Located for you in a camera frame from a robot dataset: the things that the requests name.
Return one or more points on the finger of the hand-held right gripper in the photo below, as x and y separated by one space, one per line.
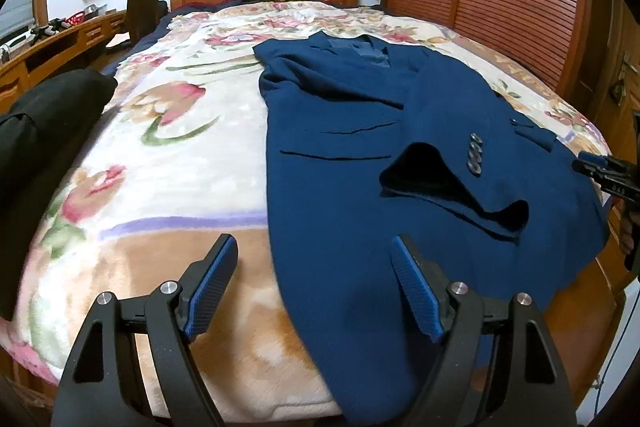
597 167

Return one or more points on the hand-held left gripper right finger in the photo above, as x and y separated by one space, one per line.
417 288

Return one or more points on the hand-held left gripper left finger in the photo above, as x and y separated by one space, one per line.
210 293

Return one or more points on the blue suit jacket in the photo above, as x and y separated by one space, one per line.
350 217

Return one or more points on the person's right hand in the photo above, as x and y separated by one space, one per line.
626 232

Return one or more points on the dark hanging door lock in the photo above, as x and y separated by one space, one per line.
617 89

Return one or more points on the floral blanket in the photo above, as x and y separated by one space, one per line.
190 167

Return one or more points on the wooden door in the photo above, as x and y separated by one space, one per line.
612 37

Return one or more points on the black cloth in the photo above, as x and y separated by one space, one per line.
45 147

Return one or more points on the wooden desk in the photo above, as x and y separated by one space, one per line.
30 67

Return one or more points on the dark wooden chair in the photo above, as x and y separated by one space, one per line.
142 12

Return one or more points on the red basket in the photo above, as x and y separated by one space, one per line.
76 18

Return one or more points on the black tool on desk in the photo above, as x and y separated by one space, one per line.
50 28

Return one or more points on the grey window blind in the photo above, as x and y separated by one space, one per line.
15 7

